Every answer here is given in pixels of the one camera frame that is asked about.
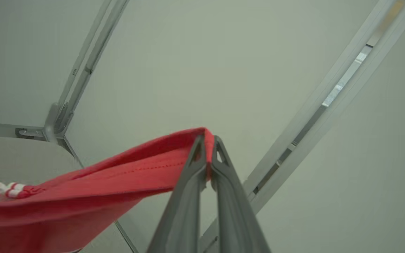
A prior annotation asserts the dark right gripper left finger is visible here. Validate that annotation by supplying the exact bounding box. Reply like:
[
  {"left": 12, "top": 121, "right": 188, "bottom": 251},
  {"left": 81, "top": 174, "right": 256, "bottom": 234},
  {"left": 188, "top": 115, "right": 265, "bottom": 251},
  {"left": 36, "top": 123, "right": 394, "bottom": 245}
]
[{"left": 147, "top": 135, "right": 207, "bottom": 253}]

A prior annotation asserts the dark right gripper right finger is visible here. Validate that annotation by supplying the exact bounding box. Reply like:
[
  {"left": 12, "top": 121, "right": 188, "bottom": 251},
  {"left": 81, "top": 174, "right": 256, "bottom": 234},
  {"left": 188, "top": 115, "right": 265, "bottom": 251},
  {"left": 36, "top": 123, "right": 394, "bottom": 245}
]
[{"left": 211, "top": 135, "right": 272, "bottom": 253}]

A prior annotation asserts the red garment with white trim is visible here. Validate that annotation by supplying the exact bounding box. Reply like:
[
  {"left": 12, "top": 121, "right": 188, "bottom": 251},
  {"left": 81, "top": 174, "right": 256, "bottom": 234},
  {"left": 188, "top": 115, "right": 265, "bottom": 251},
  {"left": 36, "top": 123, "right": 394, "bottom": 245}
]
[{"left": 0, "top": 127, "right": 216, "bottom": 253}]

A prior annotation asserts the thin grey frame beam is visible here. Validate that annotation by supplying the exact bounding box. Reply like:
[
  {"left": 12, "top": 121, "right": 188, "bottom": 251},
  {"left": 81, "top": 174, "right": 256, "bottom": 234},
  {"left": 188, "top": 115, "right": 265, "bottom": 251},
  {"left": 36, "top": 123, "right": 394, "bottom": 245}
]
[{"left": 60, "top": 136, "right": 140, "bottom": 253}]

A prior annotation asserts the grey double partition post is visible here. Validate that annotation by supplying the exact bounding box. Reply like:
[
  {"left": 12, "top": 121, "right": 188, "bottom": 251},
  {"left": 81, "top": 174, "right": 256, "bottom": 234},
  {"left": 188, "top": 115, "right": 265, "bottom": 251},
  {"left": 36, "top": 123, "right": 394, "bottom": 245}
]
[{"left": 198, "top": 0, "right": 405, "bottom": 253}]

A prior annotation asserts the grey metal frame beam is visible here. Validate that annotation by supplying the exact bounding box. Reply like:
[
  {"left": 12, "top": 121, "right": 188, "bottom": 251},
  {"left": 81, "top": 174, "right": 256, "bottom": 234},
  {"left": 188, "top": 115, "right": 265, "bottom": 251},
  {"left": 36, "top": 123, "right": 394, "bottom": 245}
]
[
  {"left": 43, "top": 0, "right": 130, "bottom": 143},
  {"left": 0, "top": 122, "right": 49, "bottom": 142}
]

